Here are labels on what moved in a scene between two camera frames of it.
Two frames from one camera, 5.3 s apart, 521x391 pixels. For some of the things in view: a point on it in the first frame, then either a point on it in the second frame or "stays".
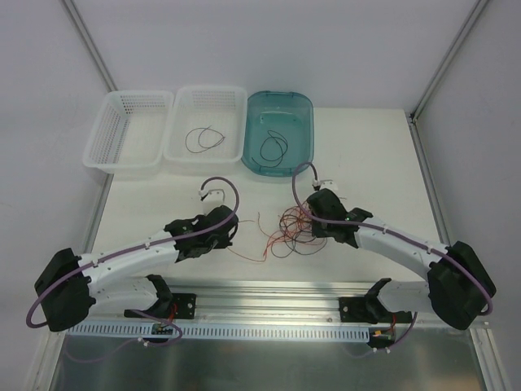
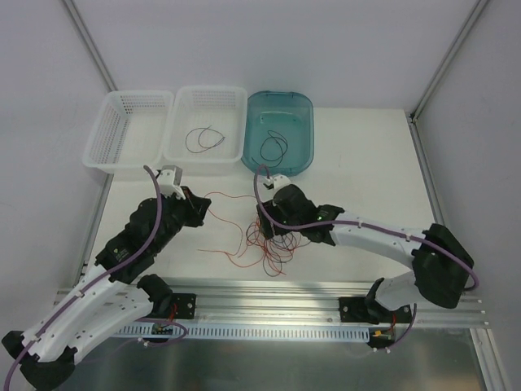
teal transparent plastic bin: [278, 133] stays
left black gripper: [224, 227] → [189, 208]
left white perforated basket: [130, 130] stays
